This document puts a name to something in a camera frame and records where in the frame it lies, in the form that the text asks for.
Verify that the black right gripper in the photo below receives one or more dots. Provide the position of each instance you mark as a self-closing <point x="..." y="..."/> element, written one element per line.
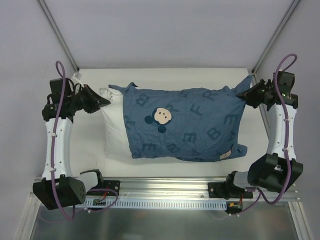
<point x="256" y="92"/>

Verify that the right aluminium frame post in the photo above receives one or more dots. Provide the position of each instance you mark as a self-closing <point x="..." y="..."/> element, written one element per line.
<point x="288" y="14"/>

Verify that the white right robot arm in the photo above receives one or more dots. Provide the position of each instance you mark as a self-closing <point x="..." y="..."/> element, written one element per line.
<point x="278" y="169"/>

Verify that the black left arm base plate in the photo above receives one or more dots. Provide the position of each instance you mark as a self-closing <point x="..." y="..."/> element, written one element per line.
<point x="113" y="185"/>

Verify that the blue patterned pillowcase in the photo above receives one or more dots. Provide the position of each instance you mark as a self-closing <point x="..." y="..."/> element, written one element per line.
<point x="196" y="124"/>

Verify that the left aluminium frame post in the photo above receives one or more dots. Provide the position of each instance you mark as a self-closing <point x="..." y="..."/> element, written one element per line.
<point x="57" y="32"/>

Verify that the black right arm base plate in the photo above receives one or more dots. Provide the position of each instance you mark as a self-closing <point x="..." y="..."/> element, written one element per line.
<point x="223" y="190"/>

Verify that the white pillow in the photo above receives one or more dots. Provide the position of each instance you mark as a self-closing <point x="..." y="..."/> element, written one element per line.
<point x="116" y="140"/>

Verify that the aluminium mounting rail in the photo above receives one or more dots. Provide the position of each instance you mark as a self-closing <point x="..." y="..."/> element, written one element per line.
<point x="162" y="187"/>

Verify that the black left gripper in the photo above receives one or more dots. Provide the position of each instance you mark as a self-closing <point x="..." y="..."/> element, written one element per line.
<point x="86" y="98"/>

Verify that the aluminium frame post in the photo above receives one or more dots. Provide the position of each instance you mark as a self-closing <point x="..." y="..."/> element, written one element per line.
<point x="288" y="14"/>
<point x="57" y="32"/>

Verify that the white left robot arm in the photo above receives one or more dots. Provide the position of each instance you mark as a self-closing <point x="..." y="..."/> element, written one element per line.
<point x="59" y="124"/>

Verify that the white slotted cable duct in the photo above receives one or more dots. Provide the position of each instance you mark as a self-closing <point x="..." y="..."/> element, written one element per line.
<point x="217" y="205"/>

